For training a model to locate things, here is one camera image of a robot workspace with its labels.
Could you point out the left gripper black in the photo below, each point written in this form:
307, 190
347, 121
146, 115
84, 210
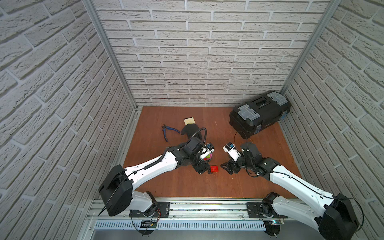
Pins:
201, 165

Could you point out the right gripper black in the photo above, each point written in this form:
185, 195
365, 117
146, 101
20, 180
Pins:
228, 168

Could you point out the red round lego piece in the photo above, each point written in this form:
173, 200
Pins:
214, 169

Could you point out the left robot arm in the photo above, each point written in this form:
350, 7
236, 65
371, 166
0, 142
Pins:
119, 188

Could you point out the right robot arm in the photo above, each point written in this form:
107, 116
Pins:
333, 216

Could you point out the black work glove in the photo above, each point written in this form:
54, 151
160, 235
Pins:
190, 129

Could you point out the black plastic toolbox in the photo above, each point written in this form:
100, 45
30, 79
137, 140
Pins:
255, 115

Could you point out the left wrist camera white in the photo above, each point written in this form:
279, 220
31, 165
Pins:
209, 148

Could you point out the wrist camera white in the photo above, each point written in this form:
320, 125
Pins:
209, 148
232, 151

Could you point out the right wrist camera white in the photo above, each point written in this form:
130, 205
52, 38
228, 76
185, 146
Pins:
232, 151

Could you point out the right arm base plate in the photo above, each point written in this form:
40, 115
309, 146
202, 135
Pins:
260, 210

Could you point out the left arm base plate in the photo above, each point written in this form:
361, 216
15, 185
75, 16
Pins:
159, 209

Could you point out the aluminium rail frame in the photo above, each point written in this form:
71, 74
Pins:
183, 213

